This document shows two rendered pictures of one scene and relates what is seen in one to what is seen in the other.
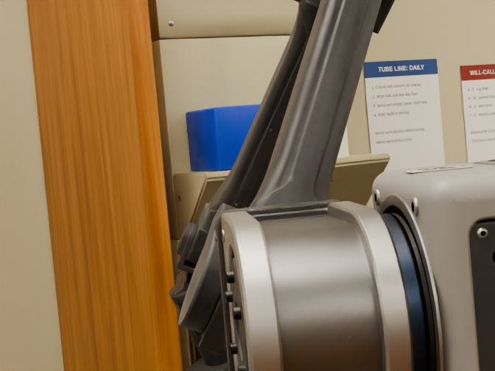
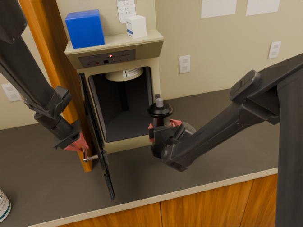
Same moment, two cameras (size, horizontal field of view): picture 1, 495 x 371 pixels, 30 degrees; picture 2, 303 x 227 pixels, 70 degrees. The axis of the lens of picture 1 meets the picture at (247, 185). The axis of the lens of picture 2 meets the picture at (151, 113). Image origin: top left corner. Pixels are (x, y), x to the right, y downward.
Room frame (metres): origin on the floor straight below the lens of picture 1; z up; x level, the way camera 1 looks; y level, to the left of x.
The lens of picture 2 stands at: (0.72, -0.40, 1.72)
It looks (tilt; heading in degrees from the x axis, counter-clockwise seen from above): 35 degrees down; 19
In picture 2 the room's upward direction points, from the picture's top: 6 degrees counter-clockwise
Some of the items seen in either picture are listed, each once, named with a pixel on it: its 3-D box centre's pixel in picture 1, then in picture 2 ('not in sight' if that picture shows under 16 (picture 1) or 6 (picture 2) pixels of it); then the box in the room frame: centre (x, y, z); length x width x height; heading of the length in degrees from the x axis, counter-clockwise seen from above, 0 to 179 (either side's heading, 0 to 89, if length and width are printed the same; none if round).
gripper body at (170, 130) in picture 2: not in sight; (168, 138); (1.33, -0.25, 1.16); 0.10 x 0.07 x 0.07; 120
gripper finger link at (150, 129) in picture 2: not in sight; (155, 129); (1.37, -0.19, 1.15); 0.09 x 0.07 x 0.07; 30
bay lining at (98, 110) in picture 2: not in sight; (123, 94); (1.56, 0.03, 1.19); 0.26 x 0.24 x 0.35; 118
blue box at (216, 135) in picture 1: (232, 138); (86, 28); (1.36, 0.02, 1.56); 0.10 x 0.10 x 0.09; 28
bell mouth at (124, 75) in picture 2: not in sight; (122, 66); (1.55, 0.00, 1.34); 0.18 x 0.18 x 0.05
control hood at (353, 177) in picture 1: (286, 196); (117, 53); (1.40, -0.06, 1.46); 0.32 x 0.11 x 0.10; 118
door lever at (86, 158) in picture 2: not in sight; (89, 151); (1.17, -0.01, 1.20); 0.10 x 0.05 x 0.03; 35
